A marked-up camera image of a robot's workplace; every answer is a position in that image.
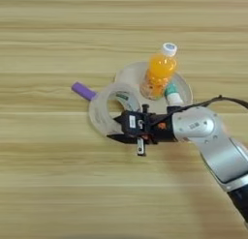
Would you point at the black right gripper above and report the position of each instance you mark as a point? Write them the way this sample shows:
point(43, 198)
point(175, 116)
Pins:
point(161, 133)

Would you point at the clear tape roll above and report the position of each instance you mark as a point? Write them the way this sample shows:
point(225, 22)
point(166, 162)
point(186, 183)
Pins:
point(97, 113)

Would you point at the purple rectangular block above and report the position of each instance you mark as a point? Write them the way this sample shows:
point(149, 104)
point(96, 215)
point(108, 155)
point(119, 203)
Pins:
point(80, 89)

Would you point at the teal tube white cap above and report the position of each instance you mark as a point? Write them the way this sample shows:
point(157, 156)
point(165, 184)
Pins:
point(174, 99)

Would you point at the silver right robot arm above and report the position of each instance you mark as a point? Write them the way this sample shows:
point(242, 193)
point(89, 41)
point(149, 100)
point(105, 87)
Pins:
point(223, 152)

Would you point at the black box white label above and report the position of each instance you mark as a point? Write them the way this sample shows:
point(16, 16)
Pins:
point(132, 122)

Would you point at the orange juice bottle white cap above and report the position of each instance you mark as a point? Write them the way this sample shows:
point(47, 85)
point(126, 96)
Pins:
point(160, 68)

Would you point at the beige round plate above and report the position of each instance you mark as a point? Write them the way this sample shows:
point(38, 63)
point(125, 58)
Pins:
point(184, 88)

